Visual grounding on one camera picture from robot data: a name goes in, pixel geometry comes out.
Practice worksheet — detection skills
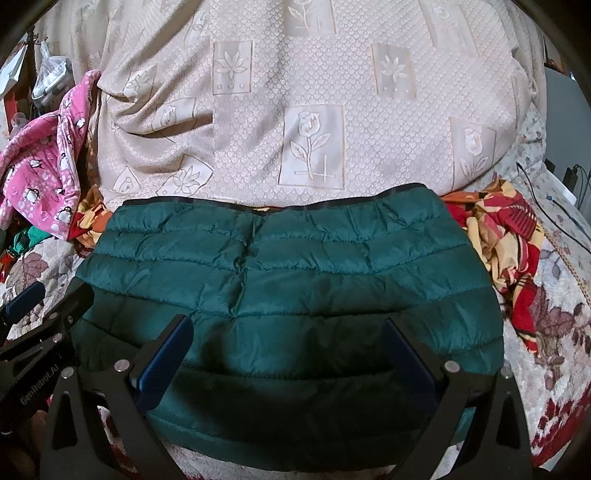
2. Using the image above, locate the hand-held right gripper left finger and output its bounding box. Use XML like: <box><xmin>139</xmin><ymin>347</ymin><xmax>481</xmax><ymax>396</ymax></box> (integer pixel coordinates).
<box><xmin>41</xmin><ymin>315</ymin><xmax>195</xmax><ymax>480</ymax></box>

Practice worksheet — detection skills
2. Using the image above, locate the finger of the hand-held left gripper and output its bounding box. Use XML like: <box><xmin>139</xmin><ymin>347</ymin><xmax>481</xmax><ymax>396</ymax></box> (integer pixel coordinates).
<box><xmin>0</xmin><ymin>281</ymin><xmax>47</xmax><ymax>326</ymax></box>
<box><xmin>9</xmin><ymin>278</ymin><xmax>95</xmax><ymax>358</ymax></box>

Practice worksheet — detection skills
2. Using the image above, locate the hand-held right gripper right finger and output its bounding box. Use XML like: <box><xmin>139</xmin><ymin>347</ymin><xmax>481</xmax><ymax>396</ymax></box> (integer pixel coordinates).
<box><xmin>381</xmin><ymin>316</ymin><xmax>532</xmax><ymax>480</ymax></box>

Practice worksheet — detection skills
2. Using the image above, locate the green puffer jacket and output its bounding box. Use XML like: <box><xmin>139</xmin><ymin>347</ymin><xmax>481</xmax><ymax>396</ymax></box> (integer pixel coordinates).
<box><xmin>69</xmin><ymin>182</ymin><xmax>505</xmax><ymax>474</ymax></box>

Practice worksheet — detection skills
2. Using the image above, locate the green cloth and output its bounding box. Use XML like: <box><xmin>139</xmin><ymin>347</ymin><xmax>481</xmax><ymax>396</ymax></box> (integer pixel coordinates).
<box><xmin>0</xmin><ymin>226</ymin><xmax>51</xmax><ymax>264</ymax></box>

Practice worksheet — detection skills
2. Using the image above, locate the pink penguin print cloth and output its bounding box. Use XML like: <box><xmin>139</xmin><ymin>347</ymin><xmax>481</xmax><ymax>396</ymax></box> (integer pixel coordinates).
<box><xmin>0</xmin><ymin>69</ymin><xmax>102</xmax><ymax>241</ymax></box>

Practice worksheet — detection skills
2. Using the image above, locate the red yellow patterned cloth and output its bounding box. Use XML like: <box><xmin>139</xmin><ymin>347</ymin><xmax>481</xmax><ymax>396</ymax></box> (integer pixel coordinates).
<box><xmin>69</xmin><ymin>178</ymin><xmax>546</xmax><ymax>358</ymax></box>

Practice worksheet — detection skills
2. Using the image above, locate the clear plastic bag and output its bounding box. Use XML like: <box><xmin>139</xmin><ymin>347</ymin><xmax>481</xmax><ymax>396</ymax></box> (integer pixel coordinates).
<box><xmin>30</xmin><ymin>44</ymin><xmax>77</xmax><ymax>107</ymax></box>

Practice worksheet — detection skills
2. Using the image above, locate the white paper bag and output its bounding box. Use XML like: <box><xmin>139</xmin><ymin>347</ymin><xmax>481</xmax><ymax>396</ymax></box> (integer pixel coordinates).
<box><xmin>0</xmin><ymin>46</ymin><xmax>28</xmax><ymax>97</ymax></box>

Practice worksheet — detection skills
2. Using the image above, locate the beige floral blanket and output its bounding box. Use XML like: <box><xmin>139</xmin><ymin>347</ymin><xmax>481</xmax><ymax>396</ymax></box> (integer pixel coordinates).
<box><xmin>44</xmin><ymin>0</ymin><xmax>548</xmax><ymax>210</ymax></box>

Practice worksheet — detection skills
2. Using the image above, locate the black cable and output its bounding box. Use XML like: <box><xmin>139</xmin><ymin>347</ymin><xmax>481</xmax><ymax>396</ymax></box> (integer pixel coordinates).
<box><xmin>515</xmin><ymin>161</ymin><xmax>591</xmax><ymax>222</ymax></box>

